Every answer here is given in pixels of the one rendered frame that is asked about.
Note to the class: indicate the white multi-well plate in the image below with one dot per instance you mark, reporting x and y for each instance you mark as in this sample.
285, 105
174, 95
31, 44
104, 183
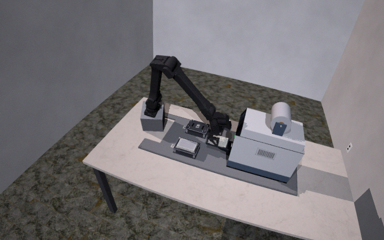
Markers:
187, 145

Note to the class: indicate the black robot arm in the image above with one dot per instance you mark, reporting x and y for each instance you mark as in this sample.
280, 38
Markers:
170, 66

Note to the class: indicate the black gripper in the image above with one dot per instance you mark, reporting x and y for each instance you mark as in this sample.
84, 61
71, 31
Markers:
212, 132

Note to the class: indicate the white well plate with black square wells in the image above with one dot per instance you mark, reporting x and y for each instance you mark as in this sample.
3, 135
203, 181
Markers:
222, 141

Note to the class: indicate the light grey cylinder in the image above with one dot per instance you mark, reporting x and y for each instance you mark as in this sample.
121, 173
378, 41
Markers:
281, 112

